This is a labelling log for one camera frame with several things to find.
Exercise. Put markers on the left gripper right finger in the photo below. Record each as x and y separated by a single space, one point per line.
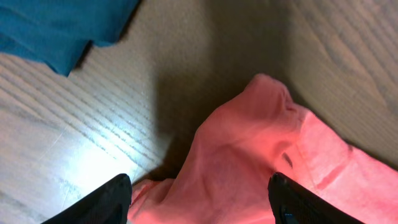
292 203

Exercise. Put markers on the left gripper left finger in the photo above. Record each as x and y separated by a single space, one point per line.
108 204

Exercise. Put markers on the red t-shirt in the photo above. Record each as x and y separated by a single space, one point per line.
242 143

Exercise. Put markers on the navy blue folded garment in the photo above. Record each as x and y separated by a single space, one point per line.
57 32

